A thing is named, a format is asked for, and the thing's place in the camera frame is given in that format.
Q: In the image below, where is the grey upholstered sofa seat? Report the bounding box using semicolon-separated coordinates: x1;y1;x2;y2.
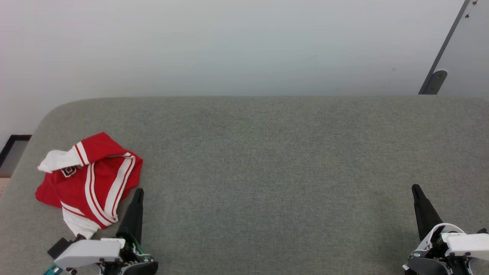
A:
0;95;489;275

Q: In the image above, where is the red basketball jersey number 23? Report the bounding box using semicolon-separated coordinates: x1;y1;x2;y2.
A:
35;132;143;240

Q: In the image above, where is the grey metal hinge bracket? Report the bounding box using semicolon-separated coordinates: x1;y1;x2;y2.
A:
424;70;448;95

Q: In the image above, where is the grey wall panel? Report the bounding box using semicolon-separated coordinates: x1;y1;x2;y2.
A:
418;0;489;100

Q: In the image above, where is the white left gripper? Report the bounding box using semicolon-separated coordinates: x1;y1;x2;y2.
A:
53;188;159;275

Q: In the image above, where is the dark framed floor panel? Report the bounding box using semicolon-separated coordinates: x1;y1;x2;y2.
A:
0;134;32;178

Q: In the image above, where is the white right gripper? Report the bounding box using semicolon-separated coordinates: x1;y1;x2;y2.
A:
403;184;489;275

